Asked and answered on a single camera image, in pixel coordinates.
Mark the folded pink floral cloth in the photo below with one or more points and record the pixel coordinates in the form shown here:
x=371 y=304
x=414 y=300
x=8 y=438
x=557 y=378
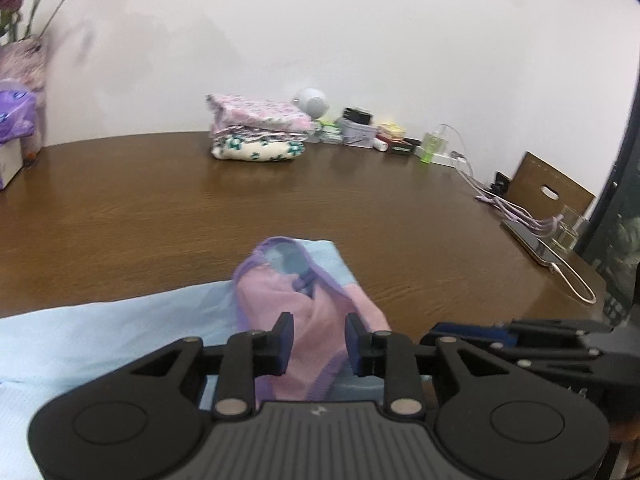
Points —
x=260 y=110

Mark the purple soft tissue pack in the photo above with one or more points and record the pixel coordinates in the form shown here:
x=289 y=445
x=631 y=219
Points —
x=15 y=110

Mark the pink and blue mesh vest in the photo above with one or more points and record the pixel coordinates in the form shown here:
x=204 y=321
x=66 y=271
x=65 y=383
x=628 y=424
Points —
x=310 y=320

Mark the small yellow ornament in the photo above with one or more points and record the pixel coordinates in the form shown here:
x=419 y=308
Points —
x=392 y=130

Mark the folded cream green-flower cloth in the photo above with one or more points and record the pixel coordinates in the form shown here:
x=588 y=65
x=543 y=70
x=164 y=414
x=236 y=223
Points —
x=255 y=150

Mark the folded ruffled lilac cloth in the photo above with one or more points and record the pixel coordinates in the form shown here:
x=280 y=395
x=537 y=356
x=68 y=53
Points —
x=250 y=135

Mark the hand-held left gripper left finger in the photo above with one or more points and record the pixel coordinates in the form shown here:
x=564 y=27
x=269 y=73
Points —
x=285 y=342

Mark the green spray bottle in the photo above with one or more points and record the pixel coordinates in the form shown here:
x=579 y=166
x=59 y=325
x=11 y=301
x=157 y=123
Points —
x=429 y=152

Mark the brown cardboard sheet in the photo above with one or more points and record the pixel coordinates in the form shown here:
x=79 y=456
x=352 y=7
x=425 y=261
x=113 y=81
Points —
x=540 y=175

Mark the purple and white tissue box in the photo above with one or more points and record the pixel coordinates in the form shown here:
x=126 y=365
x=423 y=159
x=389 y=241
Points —
x=10 y=165

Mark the white robot figure speaker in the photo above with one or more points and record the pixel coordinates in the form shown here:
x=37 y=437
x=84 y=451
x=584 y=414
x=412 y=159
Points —
x=314 y=102

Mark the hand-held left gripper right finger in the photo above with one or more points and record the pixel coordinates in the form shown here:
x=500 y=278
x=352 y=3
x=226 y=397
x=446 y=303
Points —
x=352 y=342

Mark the small black box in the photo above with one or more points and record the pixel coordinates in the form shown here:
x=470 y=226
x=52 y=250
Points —
x=357 y=115

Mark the white tube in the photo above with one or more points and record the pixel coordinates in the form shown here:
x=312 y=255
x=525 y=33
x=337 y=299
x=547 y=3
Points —
x=381 y=145

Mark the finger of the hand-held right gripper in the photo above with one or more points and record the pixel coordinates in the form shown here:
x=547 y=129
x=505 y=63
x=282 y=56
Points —
x=470 y=334
x=540 y=355

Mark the person's right hand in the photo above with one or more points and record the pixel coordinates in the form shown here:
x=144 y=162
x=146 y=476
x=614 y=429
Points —
x=620 y=445

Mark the clear acrylic organizer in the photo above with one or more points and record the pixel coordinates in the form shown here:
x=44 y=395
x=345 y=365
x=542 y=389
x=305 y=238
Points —
x=570 y=230

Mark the black phone stand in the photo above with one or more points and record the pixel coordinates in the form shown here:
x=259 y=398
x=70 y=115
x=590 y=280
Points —
x=500 y=182

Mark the smartphone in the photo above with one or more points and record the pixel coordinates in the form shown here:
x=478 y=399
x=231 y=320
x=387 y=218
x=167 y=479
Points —
x=530 y=242

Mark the dark glass door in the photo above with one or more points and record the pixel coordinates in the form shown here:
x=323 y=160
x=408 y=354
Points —
x=620 y=240

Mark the white power strip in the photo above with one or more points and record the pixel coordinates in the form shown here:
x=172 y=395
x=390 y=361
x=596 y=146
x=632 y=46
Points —
x=445 y=161

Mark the black box with white print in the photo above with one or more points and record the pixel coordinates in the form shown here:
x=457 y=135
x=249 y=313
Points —
x=400 y=148

